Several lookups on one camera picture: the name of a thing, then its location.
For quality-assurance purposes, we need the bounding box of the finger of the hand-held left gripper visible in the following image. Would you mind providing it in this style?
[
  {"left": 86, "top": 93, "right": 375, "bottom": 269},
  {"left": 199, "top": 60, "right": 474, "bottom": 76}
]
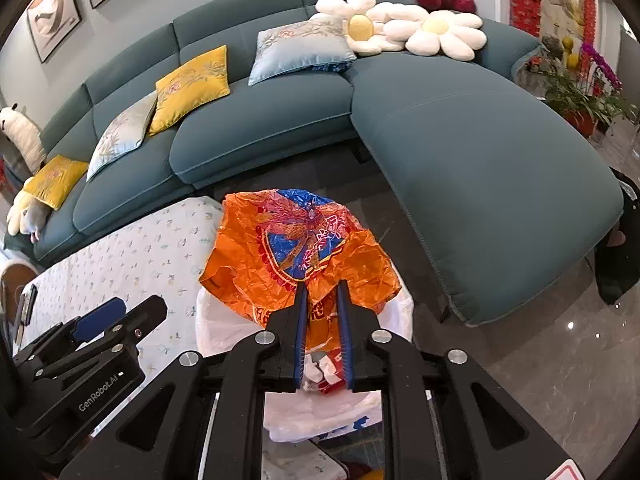
[
  {"left": 12, "top": 298, "right": 126, "bottom": 361},
  {"left": 34, "top": 296, "right": 168, "bottom": 378}
]

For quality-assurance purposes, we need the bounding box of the white plush toy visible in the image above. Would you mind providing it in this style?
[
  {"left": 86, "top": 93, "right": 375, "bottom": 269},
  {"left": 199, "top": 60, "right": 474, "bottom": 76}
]
[{"left": 0, "top": 103, "right": 47, "bottom": 176}]

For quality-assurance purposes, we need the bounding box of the floral tablecloth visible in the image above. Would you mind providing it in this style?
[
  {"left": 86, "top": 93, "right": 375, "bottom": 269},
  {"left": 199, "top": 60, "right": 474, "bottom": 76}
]
[{"left": 15, "top": 196, "right": 351, "bottom": 480}]

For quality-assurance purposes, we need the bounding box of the black remote control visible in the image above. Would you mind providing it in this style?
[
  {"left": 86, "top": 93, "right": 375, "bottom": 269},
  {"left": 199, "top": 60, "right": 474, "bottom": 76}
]
[{"left": 12, "top": 284, "right": 38, "bottom": 346}]

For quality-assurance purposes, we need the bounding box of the cream plush toy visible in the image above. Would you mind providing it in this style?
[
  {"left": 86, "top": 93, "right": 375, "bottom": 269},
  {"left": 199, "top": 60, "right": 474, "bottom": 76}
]
[{"left": 6, "top": 176, "right": 51, "bottom": 245}]

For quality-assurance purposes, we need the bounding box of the light blue embroidered cushion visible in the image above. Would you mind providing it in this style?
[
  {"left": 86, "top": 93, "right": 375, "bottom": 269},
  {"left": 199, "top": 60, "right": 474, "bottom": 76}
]
[
  {"left": 86, "top": 91, "right": 158, "bottom": 182},
  {"left": 248, "top": 15, "right": 358, "bottom": 87}
]

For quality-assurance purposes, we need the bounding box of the teal sofa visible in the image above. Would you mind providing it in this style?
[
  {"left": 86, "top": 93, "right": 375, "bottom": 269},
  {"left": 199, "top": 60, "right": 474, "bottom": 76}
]
[{"left": 5, "top": 0, "right": 625, "bottom": 328}]

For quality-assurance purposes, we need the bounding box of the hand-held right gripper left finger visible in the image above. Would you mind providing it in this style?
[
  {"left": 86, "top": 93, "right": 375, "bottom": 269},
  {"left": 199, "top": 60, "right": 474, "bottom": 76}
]
[{"left": 60, "top": 282, "right": 309, "bottom": 480}]

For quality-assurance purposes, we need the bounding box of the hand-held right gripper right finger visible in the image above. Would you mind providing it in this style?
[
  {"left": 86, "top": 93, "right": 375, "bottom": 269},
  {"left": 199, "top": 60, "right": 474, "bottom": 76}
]
[{"left": 336, "top": 280, "right": 571, "bottom": 480}]

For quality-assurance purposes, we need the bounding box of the orange plastic bag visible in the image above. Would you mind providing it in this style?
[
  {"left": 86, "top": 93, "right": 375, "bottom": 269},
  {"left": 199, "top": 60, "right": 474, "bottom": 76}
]
[{"left": 199, "top": 188, "right": 403, "bottom": 356}]

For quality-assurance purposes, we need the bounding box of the brown seat chair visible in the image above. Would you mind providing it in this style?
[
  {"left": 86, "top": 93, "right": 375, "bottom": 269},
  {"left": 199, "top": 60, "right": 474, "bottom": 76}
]
[{"left": 0, "top": 259, "right": 41, "bottom": 311}]

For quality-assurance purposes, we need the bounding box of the crumpled white wrapper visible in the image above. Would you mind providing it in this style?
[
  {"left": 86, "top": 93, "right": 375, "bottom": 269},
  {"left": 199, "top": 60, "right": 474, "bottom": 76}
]
[{"left": 302, "top": 355, "right": 335, "bottom": 383}]

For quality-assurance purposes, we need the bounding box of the white plastic bag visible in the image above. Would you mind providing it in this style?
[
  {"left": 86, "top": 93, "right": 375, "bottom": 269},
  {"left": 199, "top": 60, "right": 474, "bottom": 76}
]
[{"left": 195, "top": 285, "right": 416, "bottom": 443}]

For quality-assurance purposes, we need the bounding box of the white flower cushion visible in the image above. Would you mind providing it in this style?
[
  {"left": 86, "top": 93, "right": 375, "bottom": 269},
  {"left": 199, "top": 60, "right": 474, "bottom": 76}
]
[
  {"left": 315, "top": 0, "right": 406, "bottom": 57},
  {"left": 382, "top": 10, "right": 488, "bottom": 62}
]

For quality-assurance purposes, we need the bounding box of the potted plant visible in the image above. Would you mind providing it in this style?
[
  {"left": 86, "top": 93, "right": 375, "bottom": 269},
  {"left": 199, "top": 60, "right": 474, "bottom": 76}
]
[{"left": 540, "top": 35, "right": 638, "bottom": 138}]

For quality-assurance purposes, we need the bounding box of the yellow embroidered cushion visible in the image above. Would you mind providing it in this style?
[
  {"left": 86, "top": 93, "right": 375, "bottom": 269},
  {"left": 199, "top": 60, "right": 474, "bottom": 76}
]
[
  {"left": 22, "top": 155, "right": 90, "bottom": 211},
  {"left": 148, "top": 45, "right": 232, "bottom": 136}
]

